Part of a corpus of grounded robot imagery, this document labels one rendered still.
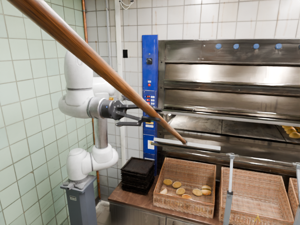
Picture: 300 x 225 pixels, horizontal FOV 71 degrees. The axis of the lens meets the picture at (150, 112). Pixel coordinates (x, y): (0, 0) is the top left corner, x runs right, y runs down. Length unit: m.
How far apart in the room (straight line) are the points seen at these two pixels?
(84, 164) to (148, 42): 1.28
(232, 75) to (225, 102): 0.26
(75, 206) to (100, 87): 0.98
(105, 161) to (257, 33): 1.65
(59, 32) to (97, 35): 2.12
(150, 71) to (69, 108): 1.38
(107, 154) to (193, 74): 1.10
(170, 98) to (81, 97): 1.43
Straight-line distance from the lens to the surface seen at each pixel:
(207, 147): 1.75
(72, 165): 1.71
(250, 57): 2.11
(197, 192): 2.31
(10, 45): 1.87
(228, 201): 1.87
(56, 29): 0.34
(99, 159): 1.70
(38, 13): 0.32
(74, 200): 1.87
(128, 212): 2.31
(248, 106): 2.15
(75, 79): 0.87
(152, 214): 2.21
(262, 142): 2.29
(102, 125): 1.57
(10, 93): 1.85
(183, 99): 2.16
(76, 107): 0.89
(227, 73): 2.09
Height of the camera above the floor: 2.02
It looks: 17 degrees down
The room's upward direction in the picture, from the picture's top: straight up
